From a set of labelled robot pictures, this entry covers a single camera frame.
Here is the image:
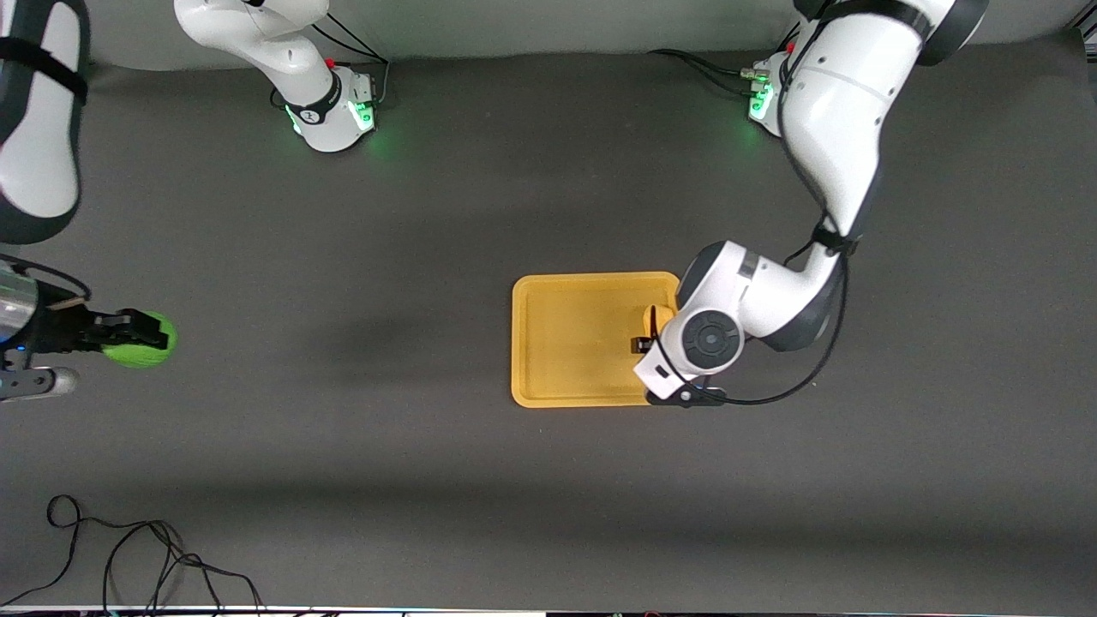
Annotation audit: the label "green apple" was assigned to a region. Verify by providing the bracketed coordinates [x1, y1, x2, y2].
[100, 310, 180, 370]

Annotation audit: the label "yellow potato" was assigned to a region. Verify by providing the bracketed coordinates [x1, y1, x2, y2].
[642, 303, 680, 340]

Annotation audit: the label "yellow plastic tray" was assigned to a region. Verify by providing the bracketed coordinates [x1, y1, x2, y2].
[511, 272, 688, 409]

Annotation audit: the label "dark grey table mat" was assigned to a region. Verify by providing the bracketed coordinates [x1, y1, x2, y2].
[0, 33, 1097, 612]

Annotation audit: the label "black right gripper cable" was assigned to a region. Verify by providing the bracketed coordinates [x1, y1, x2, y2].
[0, 254, 92, 303]

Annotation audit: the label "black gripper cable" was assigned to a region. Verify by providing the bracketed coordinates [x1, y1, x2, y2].
[0, 254, 92, 303]
[647, 15, 856, 408]

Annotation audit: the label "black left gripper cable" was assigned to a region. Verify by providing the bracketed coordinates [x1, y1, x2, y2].
[647, 15, 856, 408]

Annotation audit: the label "thin black loose cable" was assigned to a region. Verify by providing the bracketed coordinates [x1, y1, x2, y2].
[0, 494, 263, 614]

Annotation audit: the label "black left arm base cables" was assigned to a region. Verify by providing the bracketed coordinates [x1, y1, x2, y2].
[648, 47, 776, 98]

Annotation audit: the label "black arm base cables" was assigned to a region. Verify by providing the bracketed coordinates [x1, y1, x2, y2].
[648, 47, 776, 98]
[271, 15, 393, 111]

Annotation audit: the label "black right arm base cables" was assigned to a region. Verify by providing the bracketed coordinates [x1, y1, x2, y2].
[271, 15, 393, 111]

